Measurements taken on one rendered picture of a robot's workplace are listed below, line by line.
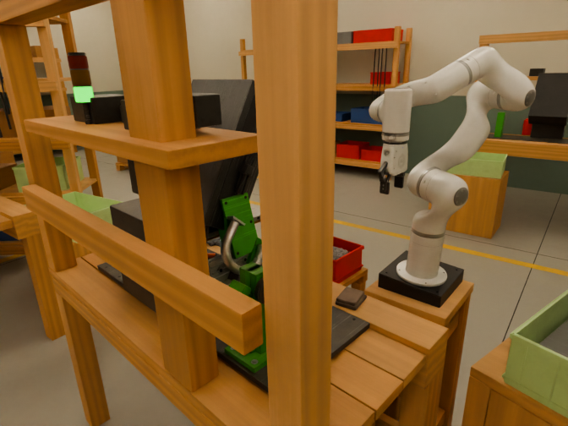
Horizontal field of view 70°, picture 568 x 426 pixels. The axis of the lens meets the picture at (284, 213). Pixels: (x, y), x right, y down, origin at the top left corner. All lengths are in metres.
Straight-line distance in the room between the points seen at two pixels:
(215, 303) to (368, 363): 0.61
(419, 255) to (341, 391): 0.65
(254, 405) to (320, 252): 0.56
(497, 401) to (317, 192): 1.02
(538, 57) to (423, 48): 1.53
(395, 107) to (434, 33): 5.52
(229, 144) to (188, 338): 0.50
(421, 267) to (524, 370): 0.48
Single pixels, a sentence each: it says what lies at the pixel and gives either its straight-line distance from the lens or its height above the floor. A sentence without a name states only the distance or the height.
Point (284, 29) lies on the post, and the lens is 0.60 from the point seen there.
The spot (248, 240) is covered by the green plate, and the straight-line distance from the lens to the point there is 1.43.
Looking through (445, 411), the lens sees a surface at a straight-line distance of 2.12.
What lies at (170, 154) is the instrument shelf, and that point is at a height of 1.53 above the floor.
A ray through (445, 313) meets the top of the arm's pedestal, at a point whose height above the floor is 0.85.
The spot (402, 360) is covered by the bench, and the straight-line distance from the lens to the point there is 1.29.
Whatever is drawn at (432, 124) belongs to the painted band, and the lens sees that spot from 6.81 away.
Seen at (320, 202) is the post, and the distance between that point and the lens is 0.65.
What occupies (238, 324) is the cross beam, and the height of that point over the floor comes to 1.25.
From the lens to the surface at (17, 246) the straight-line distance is 4.34.
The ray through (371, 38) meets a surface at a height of 2.07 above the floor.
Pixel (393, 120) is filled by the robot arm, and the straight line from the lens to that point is 1.31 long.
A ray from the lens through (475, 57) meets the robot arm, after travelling 1.50.
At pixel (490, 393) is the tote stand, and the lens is 1.49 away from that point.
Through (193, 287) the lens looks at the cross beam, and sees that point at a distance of 0.84.
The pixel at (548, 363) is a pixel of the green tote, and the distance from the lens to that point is 1.36.
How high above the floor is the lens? 1.68
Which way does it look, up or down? 20 degrees down
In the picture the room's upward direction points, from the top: 1 degrees counter-clockwise
